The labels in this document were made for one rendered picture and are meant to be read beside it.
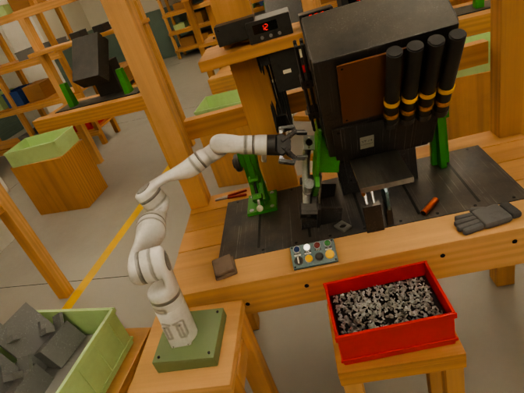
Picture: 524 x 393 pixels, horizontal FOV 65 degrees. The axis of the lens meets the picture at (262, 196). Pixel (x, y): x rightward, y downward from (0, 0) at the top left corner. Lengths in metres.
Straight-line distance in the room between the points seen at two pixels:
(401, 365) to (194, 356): 0.58
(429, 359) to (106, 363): 0.97
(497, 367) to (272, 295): 1.17
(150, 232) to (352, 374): 0.70
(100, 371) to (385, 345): 0.87
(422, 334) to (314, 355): 1.16
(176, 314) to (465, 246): 0.91
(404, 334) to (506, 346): 1.16
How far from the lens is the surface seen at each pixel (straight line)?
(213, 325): 1.35
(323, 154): 1.43
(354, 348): 1.21
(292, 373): 2.28
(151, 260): 1.15
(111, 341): 1.52
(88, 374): 1.45
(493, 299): 2.50
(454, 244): 1.44
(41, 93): 7.11
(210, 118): 1.87
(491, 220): 1.48
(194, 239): 1.78
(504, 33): 1.89
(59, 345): 1.62
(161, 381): 1.36
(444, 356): 1.26
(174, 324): 1.27
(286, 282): 1.42
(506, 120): 2.02
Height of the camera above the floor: 1.81
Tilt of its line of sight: 30 degrees down
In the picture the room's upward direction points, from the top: 18 degrees counter-clockwise
